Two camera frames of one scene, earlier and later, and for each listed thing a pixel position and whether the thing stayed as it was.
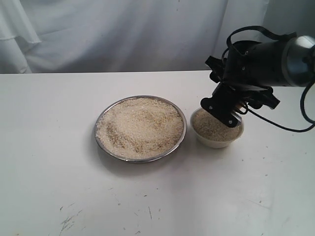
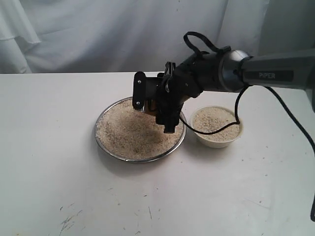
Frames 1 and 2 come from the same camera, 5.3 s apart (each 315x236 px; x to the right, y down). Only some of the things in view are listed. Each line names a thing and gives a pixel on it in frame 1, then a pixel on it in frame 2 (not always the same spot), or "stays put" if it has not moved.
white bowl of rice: x=211 y=132 stays put
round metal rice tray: x=140 y=129 stays put
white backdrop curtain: x=47 y=36 stays put
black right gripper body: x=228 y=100 to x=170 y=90
